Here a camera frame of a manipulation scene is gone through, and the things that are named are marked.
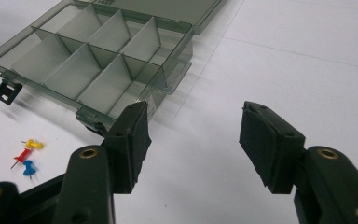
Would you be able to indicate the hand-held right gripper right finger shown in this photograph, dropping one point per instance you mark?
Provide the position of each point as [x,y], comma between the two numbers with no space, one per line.
[270,149]

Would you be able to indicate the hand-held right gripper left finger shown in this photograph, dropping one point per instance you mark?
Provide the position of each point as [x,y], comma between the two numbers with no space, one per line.
[127,149]

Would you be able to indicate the grey transparent compartment box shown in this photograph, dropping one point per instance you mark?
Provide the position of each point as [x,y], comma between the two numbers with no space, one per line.
[105,84]

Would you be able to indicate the yellow pushpin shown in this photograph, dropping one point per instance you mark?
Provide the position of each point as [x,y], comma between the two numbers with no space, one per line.
[34,144]

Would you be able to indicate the blue pushpin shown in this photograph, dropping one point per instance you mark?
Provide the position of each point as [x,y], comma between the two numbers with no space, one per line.
[28,168]

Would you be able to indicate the red pushpin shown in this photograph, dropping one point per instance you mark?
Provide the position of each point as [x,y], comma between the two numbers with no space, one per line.
[23,155]

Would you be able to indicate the white table cover sheet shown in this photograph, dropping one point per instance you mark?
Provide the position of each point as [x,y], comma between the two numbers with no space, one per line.
[276,62]

